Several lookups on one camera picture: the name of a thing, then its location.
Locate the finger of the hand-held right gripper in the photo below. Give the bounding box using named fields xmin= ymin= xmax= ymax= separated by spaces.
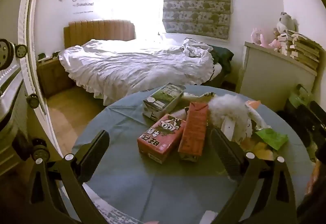
xmin=309 ymin=101 xmax=326 ymax=138

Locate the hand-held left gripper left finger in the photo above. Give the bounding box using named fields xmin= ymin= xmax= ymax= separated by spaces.
xmin=15 ymin=130 xmax=110 ymax=224

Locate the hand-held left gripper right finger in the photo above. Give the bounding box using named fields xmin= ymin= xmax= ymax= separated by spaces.
xmin=211 ymin=127 xmax=299 ymax=224

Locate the green plastic bag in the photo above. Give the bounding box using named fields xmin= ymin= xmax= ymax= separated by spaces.
xmin=289 ymin=84 xmax=316 ymax=113

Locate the orange drink carton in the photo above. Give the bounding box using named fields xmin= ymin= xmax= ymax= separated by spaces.
xmin=177 ymin=102 xmax=210 ymax=162

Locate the red cartoon drink carton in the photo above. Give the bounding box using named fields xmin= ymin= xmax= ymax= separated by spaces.
xmin=137 ymin=113 xmax=187 ymax=165

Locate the black bag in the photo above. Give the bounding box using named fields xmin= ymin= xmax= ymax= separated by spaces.
xmin=277 ymin=109 xmax=312 ymax=149

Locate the white fluffy wad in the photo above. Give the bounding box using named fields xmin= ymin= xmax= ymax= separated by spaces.
xmin=208 ymin=94 xmax=252 ymax=143

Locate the round table with blue cloth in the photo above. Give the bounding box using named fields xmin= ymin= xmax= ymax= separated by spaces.
xmin=71 ymin=84 xmax=315 ymax=224

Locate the green wrapper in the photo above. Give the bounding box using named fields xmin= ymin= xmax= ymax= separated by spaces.
xmin=255 ymin=128 xmax=289 ymax=151

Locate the orange plastic bag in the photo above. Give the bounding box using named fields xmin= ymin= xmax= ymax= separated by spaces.
xmin=309 ymin=160 xmax=322 ymax=194

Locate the small orange wrapper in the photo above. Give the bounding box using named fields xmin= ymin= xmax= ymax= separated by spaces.
xmin=246 ymin=100 xmax=262 ymax=110

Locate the yellow and white wrapper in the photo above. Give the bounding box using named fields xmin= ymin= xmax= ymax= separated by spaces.
xmin=182 ymin=92 xmax=217 ymax=103

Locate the white cabinet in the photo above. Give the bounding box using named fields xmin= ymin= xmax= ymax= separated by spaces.
xmin=239 ymin=41 xmax=317 ymax=113

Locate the printed white paper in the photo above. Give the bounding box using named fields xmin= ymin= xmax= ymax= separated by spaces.
xmin=94 ymin=199 xmax=143 ymax=224

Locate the stack of books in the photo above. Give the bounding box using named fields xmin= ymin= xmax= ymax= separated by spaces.
xmin=280 ymin=29 xmax=324 ymax=70

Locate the green drink carton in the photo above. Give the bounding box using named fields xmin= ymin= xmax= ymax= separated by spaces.
xmin=143 ymin=83 xmax=186 ymax=121

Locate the wooden nightstand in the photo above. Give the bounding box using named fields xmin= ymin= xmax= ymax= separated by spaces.
xmin=37 ymin=54 xmax=74 ymax=98

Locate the bed with white duvet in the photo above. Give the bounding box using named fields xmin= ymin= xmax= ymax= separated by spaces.
xmin=58 ymin=38 xmax=222 ymax=106

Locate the dark green cloth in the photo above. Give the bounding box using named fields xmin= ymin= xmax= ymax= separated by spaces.
xmin=210 ymin=45 xmax=234 ymax=74

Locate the grey plush toy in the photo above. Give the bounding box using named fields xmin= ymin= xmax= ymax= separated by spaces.
xmin=276 ymin=12 xmax=298 ymax=34

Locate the pink plush toy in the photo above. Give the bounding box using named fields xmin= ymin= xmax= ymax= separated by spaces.
xmin=251 ymin=28 xmax=281 ymax=48

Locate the grey device with black discs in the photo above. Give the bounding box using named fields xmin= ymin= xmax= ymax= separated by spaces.
xmin=0 ymin=38 xmax=40 ymax=133

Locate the brown padded headboard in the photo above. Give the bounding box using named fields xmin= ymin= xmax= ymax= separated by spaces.
xmin=64 ymin=20 xmax=135 ymax=49

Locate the white door frame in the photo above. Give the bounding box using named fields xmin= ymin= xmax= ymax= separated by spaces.
xmin=19 ymin=0 xmax=64 ymax=158

